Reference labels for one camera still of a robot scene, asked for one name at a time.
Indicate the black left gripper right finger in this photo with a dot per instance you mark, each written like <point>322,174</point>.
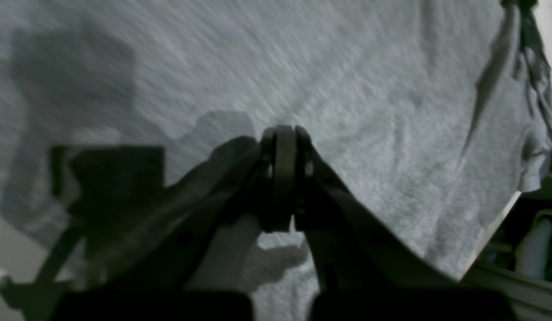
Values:
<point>364,272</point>

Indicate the grey t-shirt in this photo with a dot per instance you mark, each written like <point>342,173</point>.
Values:
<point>433,113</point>

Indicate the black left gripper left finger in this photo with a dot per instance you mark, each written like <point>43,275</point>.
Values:
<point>192,274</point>

